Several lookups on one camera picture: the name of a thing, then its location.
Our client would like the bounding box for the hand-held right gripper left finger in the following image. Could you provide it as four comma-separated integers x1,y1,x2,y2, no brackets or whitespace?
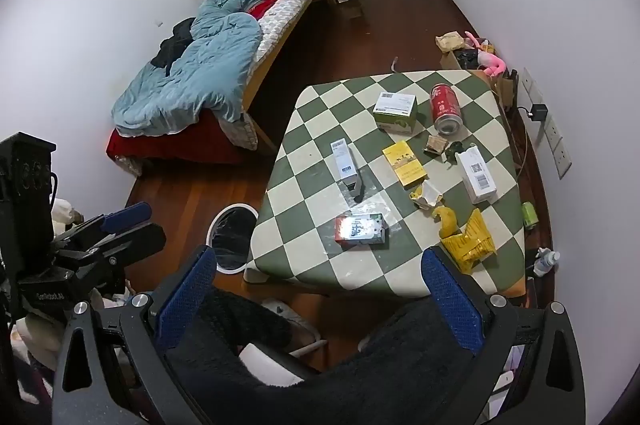
52,245,218,425

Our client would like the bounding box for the white quilted mattress pad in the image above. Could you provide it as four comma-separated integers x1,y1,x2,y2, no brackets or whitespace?
257,0,318,66

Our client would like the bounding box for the red drink can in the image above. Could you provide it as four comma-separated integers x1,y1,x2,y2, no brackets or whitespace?
430,82,463,135

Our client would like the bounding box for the small white wall socket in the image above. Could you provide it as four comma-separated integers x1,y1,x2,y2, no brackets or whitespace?
520,68,543,106

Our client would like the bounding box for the tall white box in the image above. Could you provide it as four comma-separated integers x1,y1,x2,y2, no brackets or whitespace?
330,139,363,201

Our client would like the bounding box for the pink plush toy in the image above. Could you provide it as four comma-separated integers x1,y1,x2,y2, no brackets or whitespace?
465,31,507,76

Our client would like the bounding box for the yellow wrapper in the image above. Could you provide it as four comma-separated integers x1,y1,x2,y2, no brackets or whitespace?
431,205,458,238

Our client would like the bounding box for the white paper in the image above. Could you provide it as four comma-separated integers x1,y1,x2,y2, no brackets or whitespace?
410,182,445,211

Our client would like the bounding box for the white flat object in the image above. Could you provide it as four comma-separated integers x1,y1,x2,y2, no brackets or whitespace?
239,345,301,386

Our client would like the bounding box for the white round trash bin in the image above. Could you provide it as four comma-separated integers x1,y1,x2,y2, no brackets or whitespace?
206,203,259,277

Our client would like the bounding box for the colourful drink carton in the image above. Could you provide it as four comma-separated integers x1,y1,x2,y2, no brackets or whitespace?
334,213,390,248

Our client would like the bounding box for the dark green wrapper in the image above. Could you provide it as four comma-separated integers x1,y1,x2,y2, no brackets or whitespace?
442,142,468,166

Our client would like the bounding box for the grey plastic bin liner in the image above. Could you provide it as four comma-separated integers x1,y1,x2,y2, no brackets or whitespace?
214,208,257,271

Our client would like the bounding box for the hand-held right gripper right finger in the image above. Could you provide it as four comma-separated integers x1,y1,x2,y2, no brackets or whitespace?
421,246,587,425

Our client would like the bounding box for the brown cardboard box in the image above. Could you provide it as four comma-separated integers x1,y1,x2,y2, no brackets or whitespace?
439,48,516,111

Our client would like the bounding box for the green drink can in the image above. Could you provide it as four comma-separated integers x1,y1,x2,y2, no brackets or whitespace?
521,201,540,230

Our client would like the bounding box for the crumpled paper bag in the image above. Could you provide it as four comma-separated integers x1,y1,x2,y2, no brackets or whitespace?
435,30,468,53

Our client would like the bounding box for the clear plastic bottle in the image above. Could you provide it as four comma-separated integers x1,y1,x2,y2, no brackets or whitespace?
532,250,561,278

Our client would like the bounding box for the long white wall socket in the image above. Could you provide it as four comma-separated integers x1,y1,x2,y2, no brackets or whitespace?
542,115,572,180

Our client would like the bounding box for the thin charger cable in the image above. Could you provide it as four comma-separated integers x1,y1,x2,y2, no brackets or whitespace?
515,105,533,186

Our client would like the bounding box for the floral bed sheet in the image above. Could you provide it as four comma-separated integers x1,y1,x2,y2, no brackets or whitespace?
114,154,151,178

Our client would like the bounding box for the black clothing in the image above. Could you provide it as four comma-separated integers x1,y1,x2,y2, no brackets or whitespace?
150,18,197,68

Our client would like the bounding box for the yellow plastic packet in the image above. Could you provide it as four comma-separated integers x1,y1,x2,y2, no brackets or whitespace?
442,208,497,276

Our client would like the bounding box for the yellow flat box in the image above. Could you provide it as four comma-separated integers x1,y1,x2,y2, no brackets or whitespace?
382,142,428,187

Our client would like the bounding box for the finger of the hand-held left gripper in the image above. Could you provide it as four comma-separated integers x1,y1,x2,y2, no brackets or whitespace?
62,202,152,251
55,224,167,278

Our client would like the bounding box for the light blue duvet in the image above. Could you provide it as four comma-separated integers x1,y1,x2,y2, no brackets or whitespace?
111,0,321,137

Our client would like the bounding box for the wide white box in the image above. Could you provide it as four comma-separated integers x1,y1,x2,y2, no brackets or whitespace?
456,144,500,205

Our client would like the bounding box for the white fuzzy slipper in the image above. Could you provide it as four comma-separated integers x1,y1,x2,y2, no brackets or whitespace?
260,297,328,358

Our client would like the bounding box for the green cardboard box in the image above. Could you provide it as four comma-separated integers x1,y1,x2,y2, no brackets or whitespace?
372,92,419,135

